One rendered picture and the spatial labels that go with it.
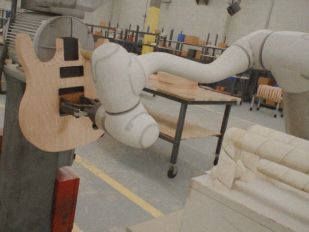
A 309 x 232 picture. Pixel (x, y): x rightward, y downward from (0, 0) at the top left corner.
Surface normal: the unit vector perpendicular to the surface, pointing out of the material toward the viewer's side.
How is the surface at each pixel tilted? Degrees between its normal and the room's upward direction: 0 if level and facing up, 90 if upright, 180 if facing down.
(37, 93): 88
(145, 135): 92
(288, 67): 132
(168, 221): 0
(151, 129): 86
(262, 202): 0
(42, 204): 90
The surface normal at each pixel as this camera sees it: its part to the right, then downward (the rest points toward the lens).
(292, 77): -0.57, 0.66
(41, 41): 0.27, 0.18
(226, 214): -0.68, 0.03
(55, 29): 0.62, 0.17
